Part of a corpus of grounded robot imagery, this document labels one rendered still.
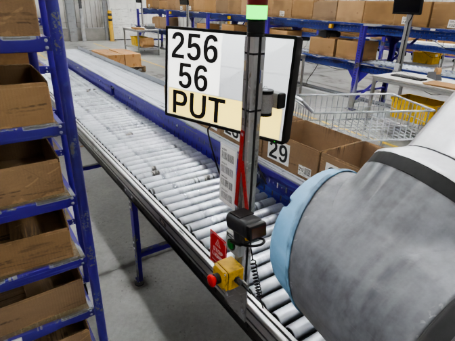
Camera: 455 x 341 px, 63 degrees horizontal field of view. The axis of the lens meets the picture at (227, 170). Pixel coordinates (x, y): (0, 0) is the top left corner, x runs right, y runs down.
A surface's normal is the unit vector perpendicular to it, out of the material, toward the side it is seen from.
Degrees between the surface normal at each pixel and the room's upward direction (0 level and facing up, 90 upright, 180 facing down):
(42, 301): 91
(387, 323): 61
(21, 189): 92
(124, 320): 0
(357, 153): 90
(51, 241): 90
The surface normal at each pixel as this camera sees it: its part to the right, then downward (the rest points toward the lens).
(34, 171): 0.57, 0.36
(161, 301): 0.03, -0.91
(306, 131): -0.82, 0.21
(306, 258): -0.79, -0.21
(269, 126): -0.58, 0.25
